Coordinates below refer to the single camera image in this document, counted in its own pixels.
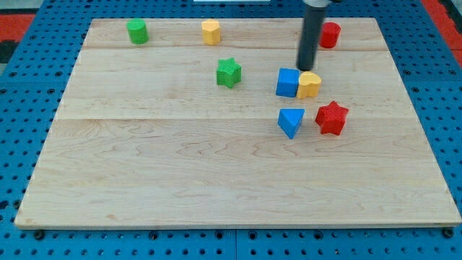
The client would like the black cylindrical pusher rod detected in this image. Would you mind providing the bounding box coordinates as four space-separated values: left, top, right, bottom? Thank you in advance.
297 0 332 71

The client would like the yellow pentagon block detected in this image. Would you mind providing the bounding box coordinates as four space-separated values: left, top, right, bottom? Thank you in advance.
201 19 221 46

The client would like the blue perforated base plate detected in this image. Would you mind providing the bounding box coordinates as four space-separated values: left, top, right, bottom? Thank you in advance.
1 0 461 259

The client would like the green cylinder block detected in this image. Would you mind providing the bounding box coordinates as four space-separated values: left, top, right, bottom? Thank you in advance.
126 18 149 45

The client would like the red star block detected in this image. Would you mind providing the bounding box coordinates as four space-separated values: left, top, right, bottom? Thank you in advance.
315 100 349 136

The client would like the red cylinder block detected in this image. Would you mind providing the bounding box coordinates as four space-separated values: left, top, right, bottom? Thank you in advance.
319 22 341 48

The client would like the blue cube block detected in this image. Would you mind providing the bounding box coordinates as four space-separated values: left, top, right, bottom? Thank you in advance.
276 68 300 98

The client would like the light wooden board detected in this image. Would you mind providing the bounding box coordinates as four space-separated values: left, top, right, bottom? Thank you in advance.
14 18 461 230

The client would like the green star block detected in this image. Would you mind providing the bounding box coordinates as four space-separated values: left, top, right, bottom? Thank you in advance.
216 58 242 89

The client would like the blue triangle block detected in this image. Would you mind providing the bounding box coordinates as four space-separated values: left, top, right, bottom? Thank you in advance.
277 108 305 139

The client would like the yellow heart block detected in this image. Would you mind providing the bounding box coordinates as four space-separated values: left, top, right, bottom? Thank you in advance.
296 71 322 99

